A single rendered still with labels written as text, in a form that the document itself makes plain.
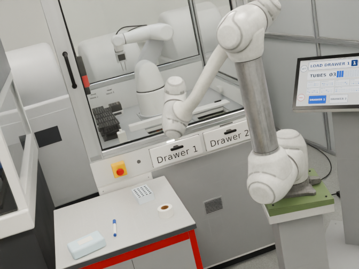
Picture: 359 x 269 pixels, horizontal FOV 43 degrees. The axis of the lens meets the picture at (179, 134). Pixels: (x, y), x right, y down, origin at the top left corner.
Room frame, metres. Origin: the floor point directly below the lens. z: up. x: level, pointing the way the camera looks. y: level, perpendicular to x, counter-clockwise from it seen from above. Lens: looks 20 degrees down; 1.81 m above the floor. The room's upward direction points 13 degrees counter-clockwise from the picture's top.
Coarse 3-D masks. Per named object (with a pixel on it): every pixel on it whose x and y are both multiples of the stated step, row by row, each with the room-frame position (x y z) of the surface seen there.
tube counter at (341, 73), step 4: (332, 72) 2.37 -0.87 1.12; (336, 72) 2.36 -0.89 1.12; (340, 72) 2.34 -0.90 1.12; (344, 72) 2.33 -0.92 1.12; (348, 72) 2.32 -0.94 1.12; (352, 72) 2.31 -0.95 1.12; (356, 72) 2.29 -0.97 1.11; (332, 76) 2.35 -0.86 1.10; (336, 76) 2.34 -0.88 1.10; (340, 76) 2.33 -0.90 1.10; (344, 76) 2.32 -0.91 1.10; (348, 76) 2.30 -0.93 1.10; (352, 76) 2.29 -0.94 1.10; (356, 76) 2.28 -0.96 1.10
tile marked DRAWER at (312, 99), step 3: (309, 96) 2.36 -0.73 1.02; (312, 96) 2.35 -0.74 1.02; (315, 96) 2.34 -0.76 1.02; (318, 96) 2.33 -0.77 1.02; (321, 96) 2.32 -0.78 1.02; (324, 96) 2.31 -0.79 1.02; (309, 99) 2.35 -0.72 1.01; (312, 99) 2.34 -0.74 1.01; (315, 99) 2.33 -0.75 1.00; (318, 99) 2.32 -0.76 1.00; (321, 99) 2.31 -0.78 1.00; (324, 99) 2.30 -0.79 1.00; (309, 102) 2.34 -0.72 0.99; (312, 102) 2.33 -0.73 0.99; (315, 102) 2.32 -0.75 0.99; (318, 102) 2.31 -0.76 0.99; (321, 102) 2.30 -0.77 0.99; (324, 102) 2.29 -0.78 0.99
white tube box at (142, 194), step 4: (136, 188) 2.18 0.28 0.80; (140, 188) 2.17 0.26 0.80; (144, 188) 2.16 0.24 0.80; (148, 188) 2.15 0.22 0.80; (132, 192) 2.15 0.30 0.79; (136, 192) 2.14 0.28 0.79; (140, 192) 2.13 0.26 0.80; (144, 192) 2.12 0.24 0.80; (148, 192) 2.11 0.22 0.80; (152, 192) 2.10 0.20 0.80; (136, 196) 2.09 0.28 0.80; (140, 196) 2.09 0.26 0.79; (144, 196) 2.07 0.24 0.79; (148, 196) 2.08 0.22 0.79; (152, 196) 2.08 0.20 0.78; (136, 200) 2.11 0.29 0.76; (140, 200) 2.06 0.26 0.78; (144, 200) 2.07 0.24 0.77; (148, 200) 2.08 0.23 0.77; (140, 204) 2.06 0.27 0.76
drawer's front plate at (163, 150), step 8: (192, 136) 2.40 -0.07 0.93; (168, 144) 2.36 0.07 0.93; (176, 144) 2.37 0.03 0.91; (184, 144) 2.38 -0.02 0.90; (192, 144) 2.39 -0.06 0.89; (200, 144) 2.40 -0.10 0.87; (152, 152) 2.34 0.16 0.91; (160, 152) 2.35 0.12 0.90; (168, 152) 2.36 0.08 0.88; (176, 152) 2.37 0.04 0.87; (192, 152) 2.39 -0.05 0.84; (200, 152) 2.40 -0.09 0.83; (152, 160) 2.34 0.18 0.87; (160, 160) 2.35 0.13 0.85; (168, 160) 2.36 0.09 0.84; (176, 160) 2.37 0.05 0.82
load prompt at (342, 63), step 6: (330, 60) 2.41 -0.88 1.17; (336, 60) 2.39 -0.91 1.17; (342, 60) 2.37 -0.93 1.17; (348, 60) 2.36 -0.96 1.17; (354, 60) 2.34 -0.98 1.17; (312, 66) 2.45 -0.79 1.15; (318, 66) 2.43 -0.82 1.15; (324, 66) 2.41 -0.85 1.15; (330, 66) 2.39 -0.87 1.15; (336, 66) 2.37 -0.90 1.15; (342, 66) 2.35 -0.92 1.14; (348, 66) 2.34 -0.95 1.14; (354, 66) 2.32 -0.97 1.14
